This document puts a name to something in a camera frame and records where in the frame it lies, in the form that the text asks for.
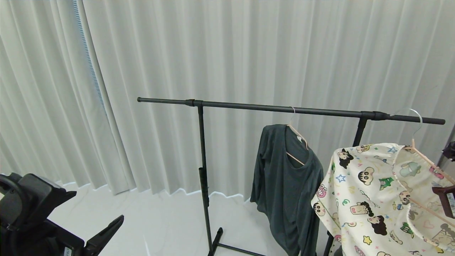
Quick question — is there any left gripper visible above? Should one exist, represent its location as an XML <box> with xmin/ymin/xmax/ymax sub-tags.
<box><xmin>0</xmin><ymin>215</ymin><xmax>125</xmax><ymax>256</ymax></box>

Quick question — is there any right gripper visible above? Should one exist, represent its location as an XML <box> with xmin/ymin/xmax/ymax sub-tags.
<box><xmin>432</xmin><ymin>185</ymin><xmax>455</xmax><ymax>219</ymax></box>

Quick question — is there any pink clothes hanger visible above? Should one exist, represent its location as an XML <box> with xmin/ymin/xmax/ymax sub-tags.
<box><xmin>285</xmin><ymin>107</ymin><xmax>310</xmax><ymax>166</ymax></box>
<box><xmin>390</xmin><ymin>108</ymin><xmax>455</xmax><ymax>219</ymax></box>

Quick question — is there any cream printed garment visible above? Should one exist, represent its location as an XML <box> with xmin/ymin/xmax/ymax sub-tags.
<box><xmin>311</xmin><ymin>142</ymin><xmax>455</xmax><ymax>256</ymax></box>

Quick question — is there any dark grey long-sleeved shirt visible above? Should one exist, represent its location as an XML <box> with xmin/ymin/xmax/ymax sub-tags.
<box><xmin>250</xmin><ymin>124</ymin><xmax>325</xmax><ymax>256</ymax></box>

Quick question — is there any black clothes rack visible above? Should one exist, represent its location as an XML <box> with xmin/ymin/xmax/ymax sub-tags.
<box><xmin>137</xmin><ymin>97</ymin><xmax>446</xmax><ymax>256</ymax></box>

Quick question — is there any white curtain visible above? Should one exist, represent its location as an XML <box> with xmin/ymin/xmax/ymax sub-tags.
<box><xmin>0</xmin><ymin>0</ymin><xmax>455</xmax><ymax>199</ymax></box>

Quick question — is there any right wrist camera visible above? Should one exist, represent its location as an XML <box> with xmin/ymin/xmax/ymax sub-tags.
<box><xmin>442</xmin><ymin>141</ymin><xmax>455</xmax><ymax>162</ymax></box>

